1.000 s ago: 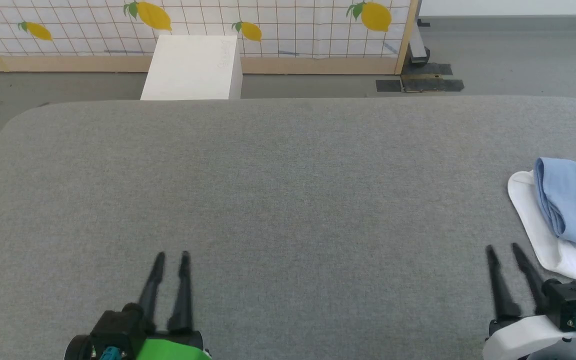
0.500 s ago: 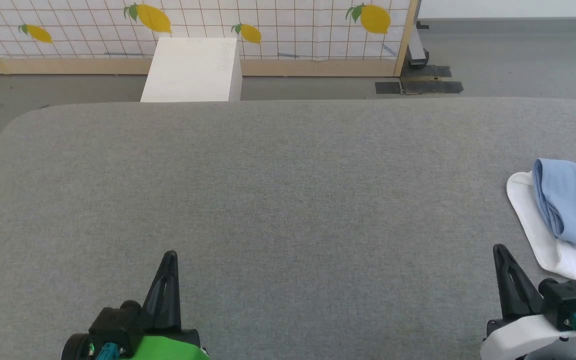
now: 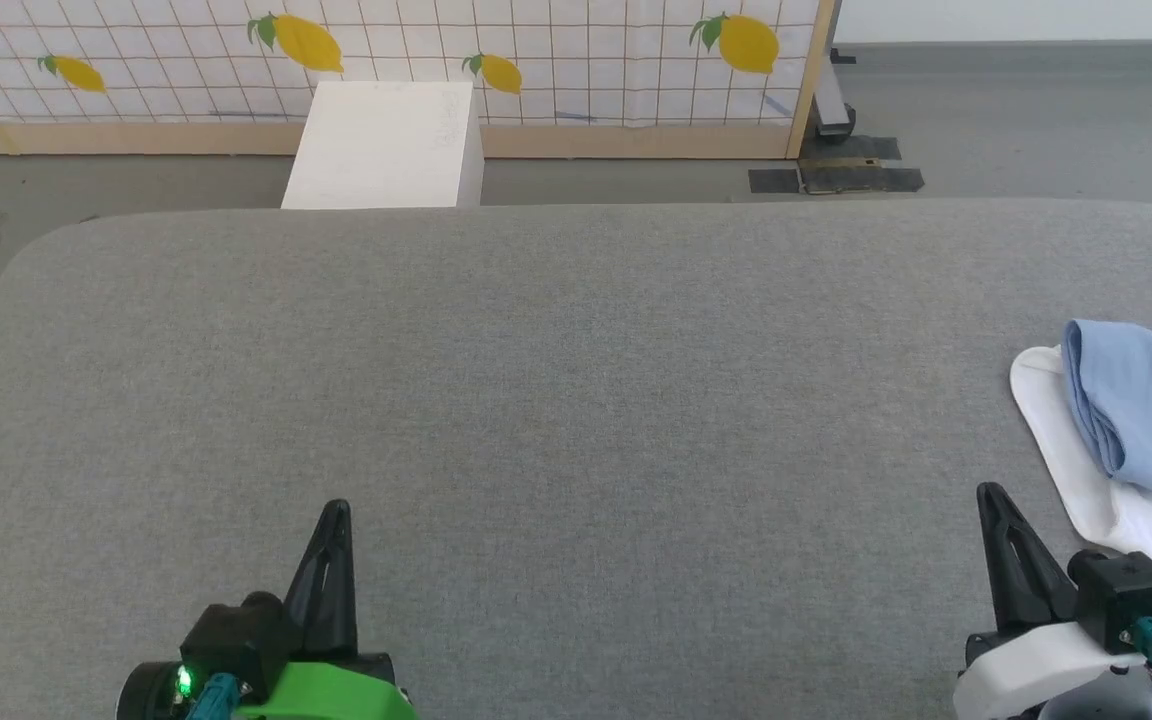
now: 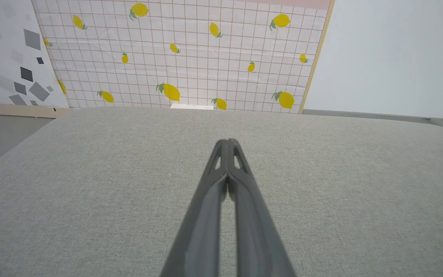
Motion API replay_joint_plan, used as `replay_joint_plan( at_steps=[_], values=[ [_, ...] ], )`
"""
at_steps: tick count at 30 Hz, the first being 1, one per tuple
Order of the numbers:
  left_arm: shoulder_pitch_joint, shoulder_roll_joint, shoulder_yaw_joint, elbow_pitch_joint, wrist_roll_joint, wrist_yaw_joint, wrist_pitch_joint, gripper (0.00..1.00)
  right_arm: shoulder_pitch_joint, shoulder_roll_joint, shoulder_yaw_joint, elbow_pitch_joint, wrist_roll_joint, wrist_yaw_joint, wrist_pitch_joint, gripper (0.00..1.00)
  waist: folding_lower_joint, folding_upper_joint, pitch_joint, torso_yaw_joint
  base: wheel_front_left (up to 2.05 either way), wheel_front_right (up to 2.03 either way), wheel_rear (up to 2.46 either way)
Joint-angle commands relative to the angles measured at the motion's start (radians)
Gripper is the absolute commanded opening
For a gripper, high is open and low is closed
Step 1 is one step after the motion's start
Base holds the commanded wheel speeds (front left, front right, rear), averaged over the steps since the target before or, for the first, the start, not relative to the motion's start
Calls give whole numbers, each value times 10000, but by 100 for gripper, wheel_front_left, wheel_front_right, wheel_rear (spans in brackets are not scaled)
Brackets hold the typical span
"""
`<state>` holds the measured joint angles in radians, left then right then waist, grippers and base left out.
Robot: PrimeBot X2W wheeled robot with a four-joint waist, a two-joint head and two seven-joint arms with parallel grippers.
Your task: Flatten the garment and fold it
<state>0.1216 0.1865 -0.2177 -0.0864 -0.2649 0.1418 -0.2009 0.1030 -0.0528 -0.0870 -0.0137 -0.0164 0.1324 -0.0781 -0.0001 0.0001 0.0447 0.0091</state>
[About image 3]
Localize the light blue and white garment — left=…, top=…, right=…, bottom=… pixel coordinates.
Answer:
left=1010, top=319, right=1152, bottom=572

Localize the grey fabric sofa cushion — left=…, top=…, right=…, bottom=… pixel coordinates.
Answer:
left=0, top=200, right=1152, bottom=720

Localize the white rectangular box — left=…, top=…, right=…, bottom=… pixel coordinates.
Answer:
left=280, top=80, right=486, bottom=210

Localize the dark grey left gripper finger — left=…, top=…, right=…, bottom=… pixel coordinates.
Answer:
left=280, top=499, right=360, bottom=661

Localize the black floor tape patch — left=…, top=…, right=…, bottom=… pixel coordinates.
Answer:
left=747, top=134, right=926, bottom=196

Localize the lemon print partition screen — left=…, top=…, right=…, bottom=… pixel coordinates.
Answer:
left=0, top=0, right=837, bottom=161

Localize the grey metal stand foot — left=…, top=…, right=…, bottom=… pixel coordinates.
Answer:
left=812, top=50, right=859, bottom=139

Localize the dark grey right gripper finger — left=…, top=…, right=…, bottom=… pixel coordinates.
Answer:
left=975, top=482, right=1079, bottom=635

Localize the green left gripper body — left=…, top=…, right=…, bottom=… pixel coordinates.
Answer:
left=234, top=653, right=419, bottom=720

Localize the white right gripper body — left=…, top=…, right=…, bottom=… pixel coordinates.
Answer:
left=953, top=620, right=1152, bottom=720

